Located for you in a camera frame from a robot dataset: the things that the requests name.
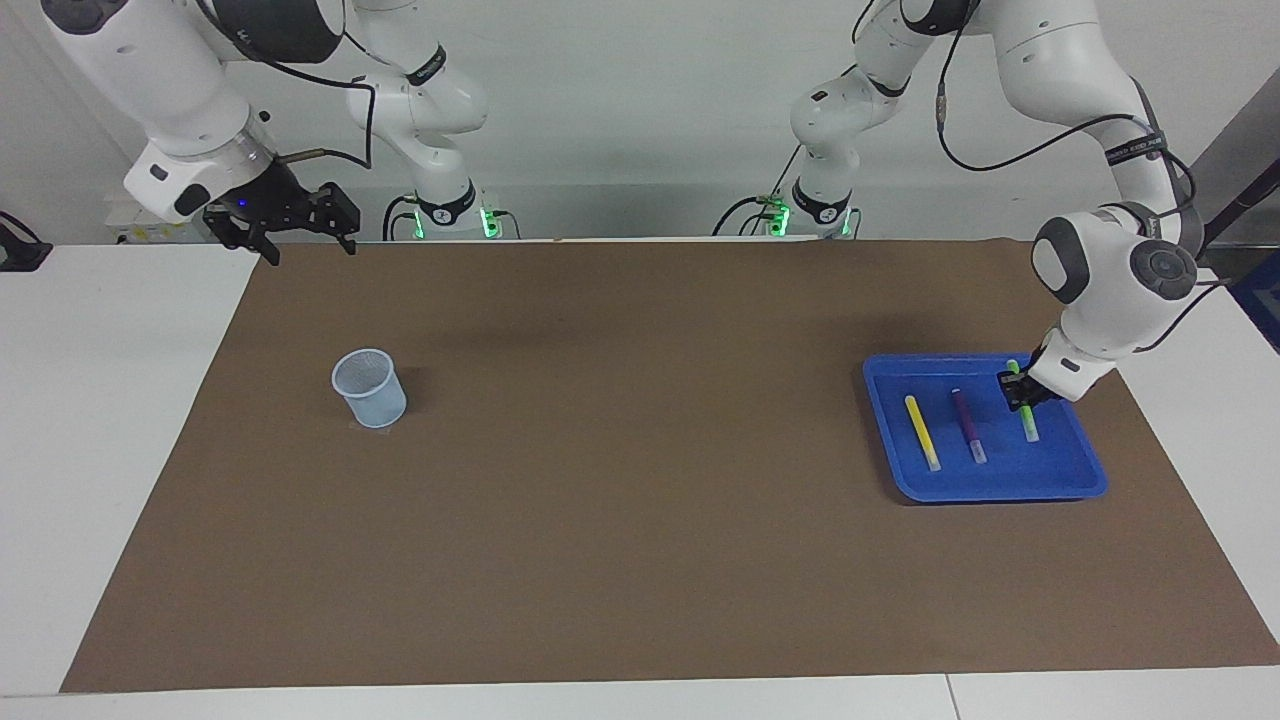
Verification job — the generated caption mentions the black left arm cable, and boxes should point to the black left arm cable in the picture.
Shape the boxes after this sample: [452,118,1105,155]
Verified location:
[935,0,1231,351]

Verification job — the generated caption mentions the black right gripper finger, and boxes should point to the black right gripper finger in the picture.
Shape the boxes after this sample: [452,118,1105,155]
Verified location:
[304,181,360,256]
[204,211,282,267]

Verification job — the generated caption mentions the white power strip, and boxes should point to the white power strip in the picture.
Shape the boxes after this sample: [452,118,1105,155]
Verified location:
[105,195,219,244]

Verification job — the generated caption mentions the yellow highlighter pen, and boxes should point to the yellow highlighter pen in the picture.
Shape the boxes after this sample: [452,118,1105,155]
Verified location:
[904,395,942,473]

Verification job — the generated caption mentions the brown table mat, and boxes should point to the brown table mat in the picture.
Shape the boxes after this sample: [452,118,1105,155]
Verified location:
[60,240,1280,694]

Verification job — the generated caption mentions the blue plastic tray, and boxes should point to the blue plastic tray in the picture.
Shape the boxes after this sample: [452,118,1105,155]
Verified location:
[862,352,1109,503]

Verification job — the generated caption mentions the purple highlighter pen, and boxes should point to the purple highlighter pen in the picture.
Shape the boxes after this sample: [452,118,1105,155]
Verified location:
[951,388,988,464]

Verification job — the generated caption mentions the translucent pen cup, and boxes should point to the translucent pen cup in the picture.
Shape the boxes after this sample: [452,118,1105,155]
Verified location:
[331,348,408,429]

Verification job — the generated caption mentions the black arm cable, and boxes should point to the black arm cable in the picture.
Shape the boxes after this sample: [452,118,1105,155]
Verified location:
[200,0,377,172]
[935,0,1231,351]

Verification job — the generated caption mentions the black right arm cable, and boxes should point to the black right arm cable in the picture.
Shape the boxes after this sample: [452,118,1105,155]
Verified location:
[200,0,377,172]

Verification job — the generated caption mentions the green highlighter pen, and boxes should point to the green highlighter pen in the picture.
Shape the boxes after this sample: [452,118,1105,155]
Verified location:
[1006,359,1041,444]

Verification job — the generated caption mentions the blue box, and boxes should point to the blue box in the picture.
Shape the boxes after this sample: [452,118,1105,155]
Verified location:
[1230,250,1280,353]

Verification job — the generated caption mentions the black pole with base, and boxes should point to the black pole with base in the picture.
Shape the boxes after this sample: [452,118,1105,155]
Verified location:
[1163,158,1280,267]

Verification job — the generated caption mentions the grey partition panel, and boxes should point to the grey partition panel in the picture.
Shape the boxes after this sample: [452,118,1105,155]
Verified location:
[1128,70,1280,246]

